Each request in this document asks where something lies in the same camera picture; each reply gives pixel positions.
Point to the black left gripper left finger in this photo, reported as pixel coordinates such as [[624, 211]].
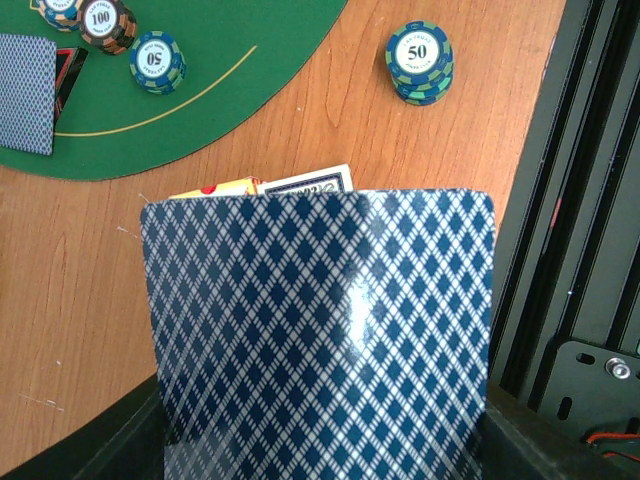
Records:
[[126, 441]]

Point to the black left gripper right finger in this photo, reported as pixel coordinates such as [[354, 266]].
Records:
[[518, 444]]

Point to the face-down cards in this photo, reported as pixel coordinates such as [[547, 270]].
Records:
[[28, 74]]

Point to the brown chip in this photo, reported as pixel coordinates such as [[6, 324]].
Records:
[[107, 25]]

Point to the teal chip stack on table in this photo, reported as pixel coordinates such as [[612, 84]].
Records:
[[420, 60]]

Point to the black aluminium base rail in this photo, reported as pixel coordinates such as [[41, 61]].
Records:
[[565, 326]]

